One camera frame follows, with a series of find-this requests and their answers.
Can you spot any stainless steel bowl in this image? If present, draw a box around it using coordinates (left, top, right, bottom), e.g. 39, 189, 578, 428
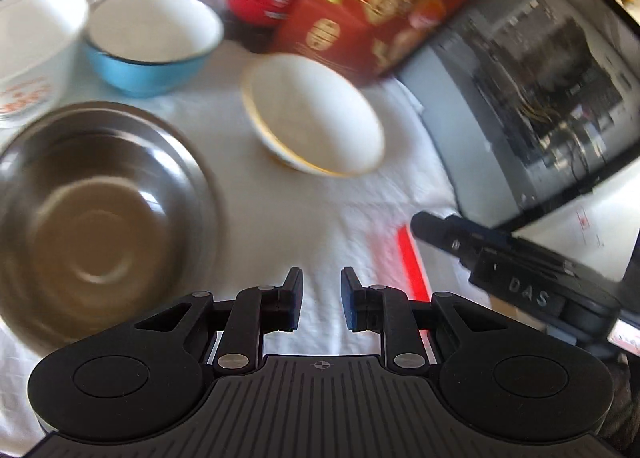
0, 102, 224, 355

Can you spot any person's right forearm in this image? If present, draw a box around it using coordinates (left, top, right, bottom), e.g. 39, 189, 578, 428
592, 350, 640, 458

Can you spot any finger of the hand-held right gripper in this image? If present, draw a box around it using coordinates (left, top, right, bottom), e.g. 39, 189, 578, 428
410, 210, 489, 273

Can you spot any blue enamel bowl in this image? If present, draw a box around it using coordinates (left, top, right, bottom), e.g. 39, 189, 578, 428
82, 0, 225, 99

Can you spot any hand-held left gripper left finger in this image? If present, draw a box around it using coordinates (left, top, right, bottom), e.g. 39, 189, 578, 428
134, 266, 305, 377

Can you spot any red gift box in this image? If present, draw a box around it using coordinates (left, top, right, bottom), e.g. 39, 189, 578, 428
272, 0, 533, 89

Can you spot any black monitor screen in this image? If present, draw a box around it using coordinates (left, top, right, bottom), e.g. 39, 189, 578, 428
395, 0, 640, 231

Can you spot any white woven tablecloth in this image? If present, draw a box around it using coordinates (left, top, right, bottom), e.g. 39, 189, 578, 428
0, 0, 461, 379

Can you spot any white bowl with gold rim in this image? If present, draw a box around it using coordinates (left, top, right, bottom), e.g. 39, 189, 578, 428
241, 53, 386, 179

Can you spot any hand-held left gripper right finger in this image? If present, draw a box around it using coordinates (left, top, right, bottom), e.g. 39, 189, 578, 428
340, 266, 507, 377

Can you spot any white bowl with orange print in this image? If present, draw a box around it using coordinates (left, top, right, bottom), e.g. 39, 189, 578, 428
0, 0, 90, 129

